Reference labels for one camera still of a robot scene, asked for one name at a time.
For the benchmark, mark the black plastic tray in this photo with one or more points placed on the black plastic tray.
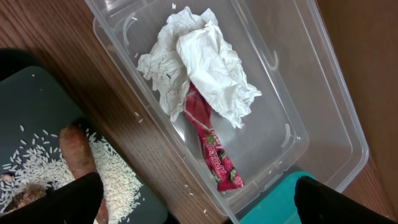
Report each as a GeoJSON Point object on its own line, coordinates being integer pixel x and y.
{"type": "Point", "coordinates": [33, 101]}

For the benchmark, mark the teal serving tray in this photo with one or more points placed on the teal serving tray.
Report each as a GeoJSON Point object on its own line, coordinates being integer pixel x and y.
{"type": "Point", "coordinates": [275, 205]}

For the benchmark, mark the pile of white rice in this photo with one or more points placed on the pile of white rice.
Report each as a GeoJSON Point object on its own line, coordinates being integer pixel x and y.
{"type": "Point", "coordinates": [39, 160]}

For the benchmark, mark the brown meat patty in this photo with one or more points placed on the brown meat patty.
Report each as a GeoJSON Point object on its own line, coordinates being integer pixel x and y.
{"type": "Point", "coordinates": [31, 193]}

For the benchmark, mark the brown carrot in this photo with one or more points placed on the brown carrot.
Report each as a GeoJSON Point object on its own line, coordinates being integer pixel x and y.
{"type": "Point", "coordinates": [77, 152]}

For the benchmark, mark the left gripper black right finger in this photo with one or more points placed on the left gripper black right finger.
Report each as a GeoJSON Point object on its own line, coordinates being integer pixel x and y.
{"type": "Point", "coordinates": [317, 203]}

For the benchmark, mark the white tissue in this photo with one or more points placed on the white tissue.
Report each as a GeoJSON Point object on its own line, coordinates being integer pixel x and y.
{"type": "Point", "coordinates": [191, 48]}

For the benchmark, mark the clear plastic storage bin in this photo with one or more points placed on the clear plastic storage bin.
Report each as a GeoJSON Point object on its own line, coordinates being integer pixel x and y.
{"type": "Point", "coordinates": [304, 119]}

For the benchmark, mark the red snack wrapper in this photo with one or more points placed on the red snack wrapper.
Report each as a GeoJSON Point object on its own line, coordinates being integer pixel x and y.
{"type": "Point", "coordinates": [198, 112]}

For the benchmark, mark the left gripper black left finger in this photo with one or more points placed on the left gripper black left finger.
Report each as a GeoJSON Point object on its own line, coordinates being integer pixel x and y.
{"type": "Point", "coordinates": [57, 207]}

